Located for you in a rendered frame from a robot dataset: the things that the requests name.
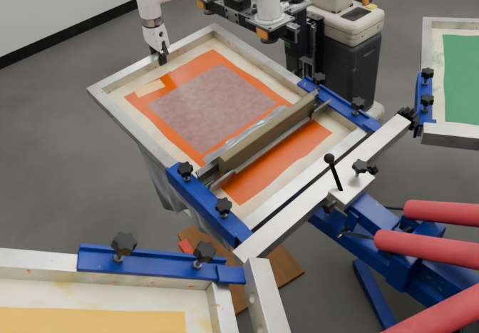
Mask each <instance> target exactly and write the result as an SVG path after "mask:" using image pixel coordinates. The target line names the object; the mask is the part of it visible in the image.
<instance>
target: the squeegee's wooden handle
mask: <svg viewBox="0 0 479 333"><path fill-rule="evenodd" d="M315 100H316V98H315V97H314V96H313V95H312V94H310V93H309V94H307V95H306V96H305V97H303V98H302V99H300V100H299V101H297V102H296V103H295V104H293V105H292V106H290V107H288V109H286V110H285V111H283V112H281V113H280V114H279V115H278V116H276V117H274V118H273V119H271V120H270V121H269V122H267V123H265V124H264V125H263V126H262V127H260V128H258V129H257V130H256V131H254V132H253V133H251V134H250V135H248V136H247V137H246V138H244V139H243V140H241V141H240V142H238V143H237V144H235V145H234V146H232V147H231V148H230V149H228V150H227V151H225V152H224V153H223V154H221V155H219V156H218V163H219V172H220V173H221V174H224V173H226V172H227V171H228V170H230V169H233V170H234V169H235V168H237V167H238V166H240V165H241V164H243V163H244V162H245V161H246V160H248V159H250V158H251V157H252V156H253V155H255V154H256V153H258V152H259V151H260V150H261V149H263V148H265V147H266V146H267V145H269V144H270V143H271V142H273V141H274V140H276V139H277V138H278V137H279V136H281V135H282V134H284V133H286V132H287V131H288V130H289V129H290V128H292V127H294V126H295V125H296V124H297V123H299V122H300V121H302V120H303V119H305V118H306V117H307V116H308V117H309V116H310V113H311V111H312V110H313V109H314V104H315Z"/></svg>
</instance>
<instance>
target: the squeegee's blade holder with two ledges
mask: <svg viewBox="0 0 479 333"><path fill-rule="evenodd" d="M309 121H310V118H309V117H308V116H307V117H306V118H305V119H303V120H302V121H300V122H299V123H297V124H296V125H295V126H294V127H292V128H290V129H289V130H288V131H287V132H286V133H284V134H282V135H281V136H279V137H278V138H277V139H276V140H274V141H273V142H271V143H270V144H269V145H267V146H266V147H265V148H263V149H261V150H260V151H259V152H258V153H256V154H255V155H253V156H252V157H251V158H250V159H248V160H246V161H245V162H244V163H243V164H241V165H240V166H238V167H237V168H235V169H234V172H233V173H235V174H238V173H239V172H241V171H242V170H244V169H245V168H246V167H247V166H249V165H250V164H252V163H253V162H254V161H256V160H257V159H258V158H260V157H261V156H263V155H264V154H265V153H267V152H268V151H269V150H271V149H272V148H273V147H274V146H276V145H277V144H279V143H281V142H282V141H283V140H284V139H285V138H287V137H288V136H290V135H291V134H292V133H294V132H295V131H296V130H298V129H299V128H301V127H302V126H303V125H305V124H306V123H308V122H309Z"/></svg>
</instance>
